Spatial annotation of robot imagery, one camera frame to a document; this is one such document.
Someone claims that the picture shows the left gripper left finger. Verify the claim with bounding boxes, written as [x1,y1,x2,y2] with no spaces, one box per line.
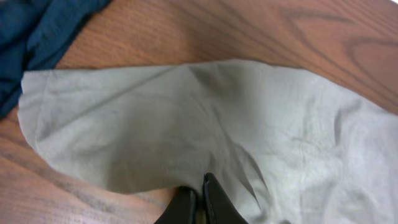
[154,187,197,224]

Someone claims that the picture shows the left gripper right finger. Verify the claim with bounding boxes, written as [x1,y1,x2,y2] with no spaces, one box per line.
[203,173,248,224]

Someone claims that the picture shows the folded navy garment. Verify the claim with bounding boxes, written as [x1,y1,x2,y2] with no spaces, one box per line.
[1,0,109,117]

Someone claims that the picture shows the khaki green shorts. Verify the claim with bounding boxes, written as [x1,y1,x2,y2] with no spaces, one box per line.
[18,60,397,223]

